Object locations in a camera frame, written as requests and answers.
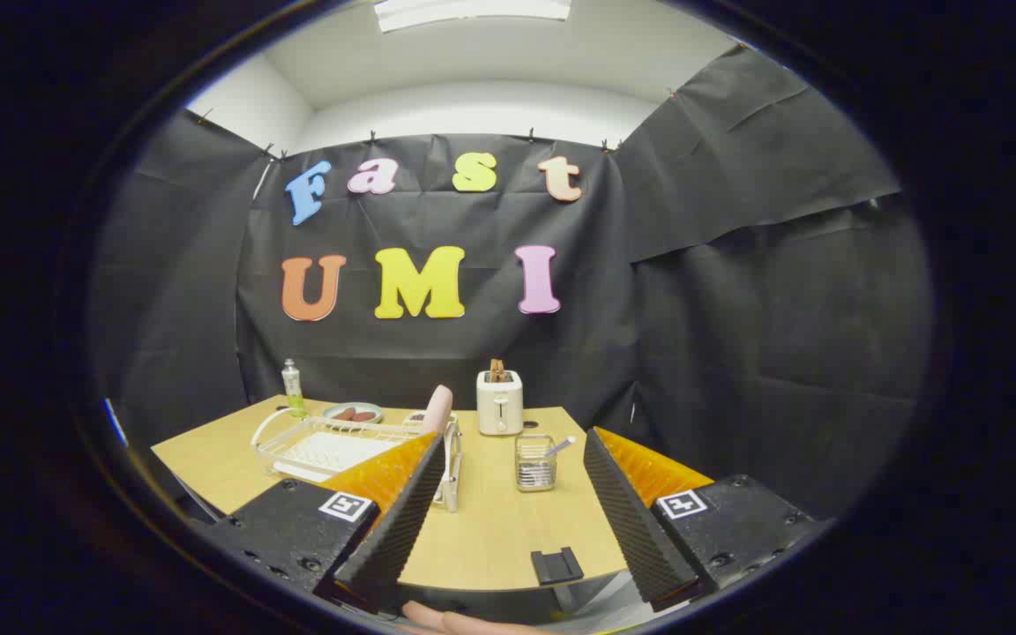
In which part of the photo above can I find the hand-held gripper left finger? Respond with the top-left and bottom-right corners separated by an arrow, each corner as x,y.
199,430 -> 447,616

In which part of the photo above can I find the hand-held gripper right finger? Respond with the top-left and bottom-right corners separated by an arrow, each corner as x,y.
583,427 -> 835,611

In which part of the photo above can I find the white wire dish rack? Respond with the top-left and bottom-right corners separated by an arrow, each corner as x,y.
250,407 -> 463,512

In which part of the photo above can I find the spoon with blue checked handle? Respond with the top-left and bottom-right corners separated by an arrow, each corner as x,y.
530,436 -> 577,486

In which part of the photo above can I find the metal wire basket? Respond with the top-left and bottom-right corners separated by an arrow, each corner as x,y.
514,433 -> 557,492

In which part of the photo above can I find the pink plate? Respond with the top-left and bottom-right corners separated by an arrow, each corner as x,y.
422,385 -> 454,435

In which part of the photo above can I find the pale green plate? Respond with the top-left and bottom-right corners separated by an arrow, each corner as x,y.
323,402 -> 384,426

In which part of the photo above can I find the black table clamp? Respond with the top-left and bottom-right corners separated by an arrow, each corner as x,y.
531,547 -> 585,586

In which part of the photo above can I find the white toaster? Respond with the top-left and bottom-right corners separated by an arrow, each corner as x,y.
476,370 -> 524,437

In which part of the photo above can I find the clear bottle with green liquid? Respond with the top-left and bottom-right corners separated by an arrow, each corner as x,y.
281,358 -> 307,418

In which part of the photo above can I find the black backdrop cloth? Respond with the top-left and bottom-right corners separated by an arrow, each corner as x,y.
89,44 -> 937,521

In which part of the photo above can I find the ceiling light panel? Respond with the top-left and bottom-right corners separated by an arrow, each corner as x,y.
374,0 -> 572,34

